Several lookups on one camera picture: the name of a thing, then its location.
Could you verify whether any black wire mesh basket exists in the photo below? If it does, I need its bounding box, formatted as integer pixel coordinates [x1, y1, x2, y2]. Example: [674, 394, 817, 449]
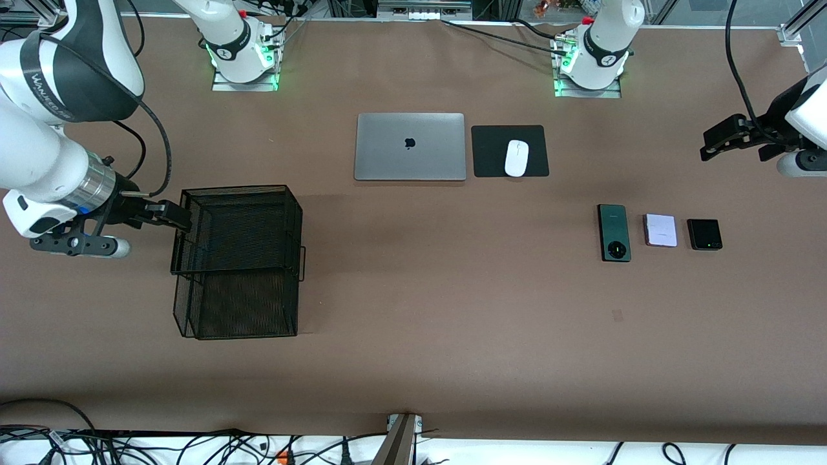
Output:
[170, 184, 306, 340]

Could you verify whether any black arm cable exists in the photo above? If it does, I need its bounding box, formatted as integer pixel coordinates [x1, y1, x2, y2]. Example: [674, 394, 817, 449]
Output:
[725, 0, 786, 146]
[58, 36, 173, 198]

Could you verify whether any white power strip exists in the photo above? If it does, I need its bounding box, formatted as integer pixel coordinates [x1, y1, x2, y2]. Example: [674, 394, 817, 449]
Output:
[378, 0, 472, 20]

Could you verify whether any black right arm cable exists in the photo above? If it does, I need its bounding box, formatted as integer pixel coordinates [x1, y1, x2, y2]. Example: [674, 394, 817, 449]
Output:
[58, 36, 173, 198]

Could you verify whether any lilac phone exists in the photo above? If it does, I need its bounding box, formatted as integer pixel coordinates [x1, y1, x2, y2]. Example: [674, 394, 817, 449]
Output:
[644, 214, 678, 248]

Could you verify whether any black mouse pad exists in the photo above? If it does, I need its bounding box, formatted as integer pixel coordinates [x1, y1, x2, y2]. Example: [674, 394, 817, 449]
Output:
[471, 125, 550, 178]

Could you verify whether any black cable loop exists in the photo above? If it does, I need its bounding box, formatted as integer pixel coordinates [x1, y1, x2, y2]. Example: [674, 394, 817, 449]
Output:
[0, 398, 98, 435]

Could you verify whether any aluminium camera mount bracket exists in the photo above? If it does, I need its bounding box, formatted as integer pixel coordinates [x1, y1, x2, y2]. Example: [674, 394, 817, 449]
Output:
[372, 413, 424, 465]

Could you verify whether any white computer mouse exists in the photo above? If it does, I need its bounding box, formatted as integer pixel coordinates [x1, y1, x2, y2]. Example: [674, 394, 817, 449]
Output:
[504, 139, 530, 178]

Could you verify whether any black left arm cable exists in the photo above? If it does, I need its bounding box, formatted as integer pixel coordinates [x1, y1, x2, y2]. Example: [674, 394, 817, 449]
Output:
[725, 0, 786, 146]

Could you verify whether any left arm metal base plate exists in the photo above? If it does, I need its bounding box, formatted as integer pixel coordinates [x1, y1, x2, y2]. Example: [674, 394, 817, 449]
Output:
[554, 74, 622, 99]

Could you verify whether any black cable on table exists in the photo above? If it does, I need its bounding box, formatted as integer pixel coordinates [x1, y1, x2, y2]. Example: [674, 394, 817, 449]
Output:
[441, 18, 569, 54]

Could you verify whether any dark green smartphone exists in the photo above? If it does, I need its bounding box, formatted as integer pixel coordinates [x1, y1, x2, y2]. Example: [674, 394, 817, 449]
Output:
[597, 204, 632, 263]

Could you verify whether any silver closed laptop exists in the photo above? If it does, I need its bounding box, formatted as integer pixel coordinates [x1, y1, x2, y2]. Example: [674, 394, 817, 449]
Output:
[354, 113, 466, 181]

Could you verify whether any black phone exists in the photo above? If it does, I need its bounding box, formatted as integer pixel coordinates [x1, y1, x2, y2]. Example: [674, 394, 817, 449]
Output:
[687, 219, 724, 251]

